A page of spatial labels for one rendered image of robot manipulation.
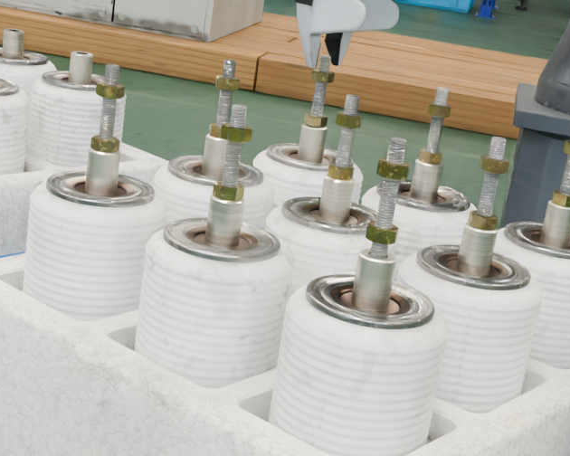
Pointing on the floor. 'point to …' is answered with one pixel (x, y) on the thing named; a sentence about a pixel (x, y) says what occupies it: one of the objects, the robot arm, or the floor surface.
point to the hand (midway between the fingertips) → (318, 49)
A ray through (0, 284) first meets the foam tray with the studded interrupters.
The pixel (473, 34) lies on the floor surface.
